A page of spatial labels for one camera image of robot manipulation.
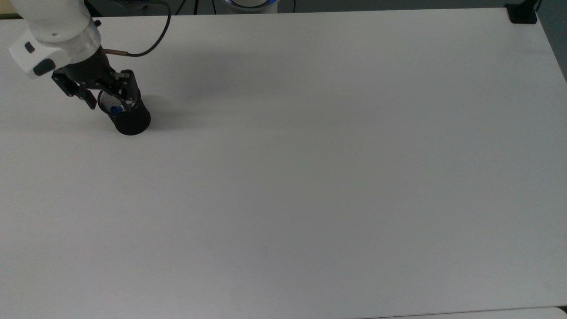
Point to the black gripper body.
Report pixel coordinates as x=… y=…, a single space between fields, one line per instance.
x=91 y=68

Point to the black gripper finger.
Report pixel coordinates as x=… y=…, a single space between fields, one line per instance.
x=129 y=88
x=73 y=86

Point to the white marker with blue cap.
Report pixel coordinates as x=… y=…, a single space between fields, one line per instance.
x=116 y=109

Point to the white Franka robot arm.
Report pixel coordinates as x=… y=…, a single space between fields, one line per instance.
x=53 y=17

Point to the black mesh pen cup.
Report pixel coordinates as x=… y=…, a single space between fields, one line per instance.
x=133 y=122

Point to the black camera pole clamp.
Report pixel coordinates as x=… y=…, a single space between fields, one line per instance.
x=522 y=15

